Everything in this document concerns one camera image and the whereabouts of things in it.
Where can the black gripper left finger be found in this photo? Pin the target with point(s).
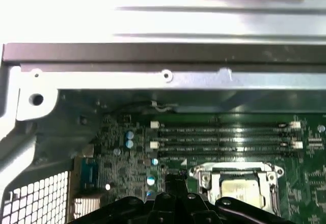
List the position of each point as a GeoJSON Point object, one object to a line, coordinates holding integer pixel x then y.
{"type": "Point", "coordinates": [170, 203]}

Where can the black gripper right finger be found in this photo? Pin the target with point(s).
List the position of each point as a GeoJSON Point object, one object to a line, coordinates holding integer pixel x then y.
{"type": "Point", "coordinates": [183, 203]}

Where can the metal socket cover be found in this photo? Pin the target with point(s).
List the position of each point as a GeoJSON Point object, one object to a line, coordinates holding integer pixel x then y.
{"type": "Point", "coordinates": [207, 183]}

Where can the silver green-edged CPU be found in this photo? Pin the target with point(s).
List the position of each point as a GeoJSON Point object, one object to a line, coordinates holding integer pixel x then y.
{"type": "Point", "coordinates": [242, 191]}

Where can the CPU socket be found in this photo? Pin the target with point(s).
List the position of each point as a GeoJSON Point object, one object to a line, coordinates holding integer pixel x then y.
{"type": "Point", "coordinates": [277, 171]}

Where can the blue topped capacitor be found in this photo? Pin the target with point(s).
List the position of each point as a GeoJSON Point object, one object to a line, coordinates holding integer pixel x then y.
{"type": "Point", "coordinates": [155, 161]}
{"type": "Point", "coordinates": [130, 135]}
{"type": "Point", "coordinates": [150, 180]}
{"type": "Point", "coordinates": [150, 193]}
{"type": "Point", "coordinates": [130, 143]}

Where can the black RAM slot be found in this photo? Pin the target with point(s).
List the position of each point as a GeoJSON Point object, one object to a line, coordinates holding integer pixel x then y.
{"type": "Point", "coordinates": [198, 127]}
{"type": "Point", "coordinates": [198, 154]}
{"type": "Point", "coordinates": [198, 135]}
{"type": "Point", "coordinates": [198, 145]}

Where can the small silver capacitor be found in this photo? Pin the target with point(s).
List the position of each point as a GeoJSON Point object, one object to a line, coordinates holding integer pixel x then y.
{"type": "Point", "coordinates": [117, 151]}

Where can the white finned heatsink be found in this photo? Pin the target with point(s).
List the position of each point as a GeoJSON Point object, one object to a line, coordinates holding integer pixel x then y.
{"type": "Point", "coordinates": [86, 207]}

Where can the blue rear port connector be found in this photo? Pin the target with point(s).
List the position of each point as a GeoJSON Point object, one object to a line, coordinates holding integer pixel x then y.
{"type": "Point", "coordinates": [89, 173]}

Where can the green motherboard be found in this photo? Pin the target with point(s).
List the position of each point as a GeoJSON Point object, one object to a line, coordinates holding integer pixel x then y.
{"type": "Point", "coordinates": [305, 183]}

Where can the black PC case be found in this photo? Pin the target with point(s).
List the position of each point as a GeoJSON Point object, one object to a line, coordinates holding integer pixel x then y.
{"type": "Point", "coordinates": [152, 53]}

